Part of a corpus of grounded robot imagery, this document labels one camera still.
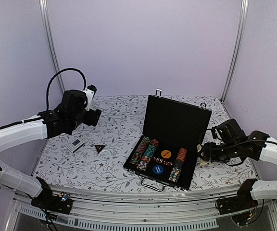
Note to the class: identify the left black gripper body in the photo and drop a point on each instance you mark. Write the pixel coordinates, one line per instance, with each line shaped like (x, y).
(92, 120)

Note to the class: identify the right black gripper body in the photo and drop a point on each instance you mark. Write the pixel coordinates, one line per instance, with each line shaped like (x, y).
(220, 155)

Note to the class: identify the white playing card box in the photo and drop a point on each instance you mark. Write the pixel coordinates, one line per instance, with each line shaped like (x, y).
(75, 145)

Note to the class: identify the playing card deck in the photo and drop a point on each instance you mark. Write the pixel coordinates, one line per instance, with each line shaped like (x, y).
(205, 163)

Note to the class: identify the red black triangular card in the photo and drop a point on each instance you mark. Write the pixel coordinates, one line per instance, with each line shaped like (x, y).
(99, 147)

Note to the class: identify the clear dealer button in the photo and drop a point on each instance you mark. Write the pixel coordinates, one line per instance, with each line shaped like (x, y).
(105, 155)

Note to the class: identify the orange big blind button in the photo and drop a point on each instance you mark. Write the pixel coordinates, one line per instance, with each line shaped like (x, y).
(166, 154)

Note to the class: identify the black poker case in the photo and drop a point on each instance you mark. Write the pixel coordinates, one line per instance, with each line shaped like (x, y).
(174, 125)

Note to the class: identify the blue small blind button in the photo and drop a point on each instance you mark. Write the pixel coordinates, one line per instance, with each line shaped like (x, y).
(158, 170)

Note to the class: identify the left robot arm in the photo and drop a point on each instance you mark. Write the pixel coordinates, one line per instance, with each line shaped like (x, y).
(73, 111)

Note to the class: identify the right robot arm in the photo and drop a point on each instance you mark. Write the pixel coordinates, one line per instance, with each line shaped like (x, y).
(259, 146)

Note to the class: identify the orange blue chip row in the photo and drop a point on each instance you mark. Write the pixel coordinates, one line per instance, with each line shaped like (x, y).
(176, 170)

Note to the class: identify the green poker chip row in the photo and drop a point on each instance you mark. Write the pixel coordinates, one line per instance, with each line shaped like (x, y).
(139, 152)

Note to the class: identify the red dice row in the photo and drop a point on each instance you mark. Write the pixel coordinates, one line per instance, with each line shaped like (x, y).
(163, 161)

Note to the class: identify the teal orange chip row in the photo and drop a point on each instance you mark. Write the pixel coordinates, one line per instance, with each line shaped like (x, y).
(148, 155)

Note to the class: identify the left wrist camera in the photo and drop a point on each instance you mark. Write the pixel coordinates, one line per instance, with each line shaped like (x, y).
(90, 93)

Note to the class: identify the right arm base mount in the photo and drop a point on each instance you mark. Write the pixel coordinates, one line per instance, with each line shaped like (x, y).
(239, 202)

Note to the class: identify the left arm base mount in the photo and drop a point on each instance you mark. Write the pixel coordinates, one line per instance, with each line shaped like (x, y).
(60, 203)

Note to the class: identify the aluminium front rail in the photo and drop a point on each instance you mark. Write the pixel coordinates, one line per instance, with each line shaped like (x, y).
(146, 211)

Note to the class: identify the aluminium frame post left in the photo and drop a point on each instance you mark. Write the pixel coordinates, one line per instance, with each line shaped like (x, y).
(44, 11)

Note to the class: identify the aluminium frame post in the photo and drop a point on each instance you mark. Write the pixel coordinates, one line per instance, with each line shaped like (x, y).
(44, 11)
(235, 54)

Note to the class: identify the aluminium frame post right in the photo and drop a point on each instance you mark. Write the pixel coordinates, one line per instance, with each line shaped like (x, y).
(235, 54)

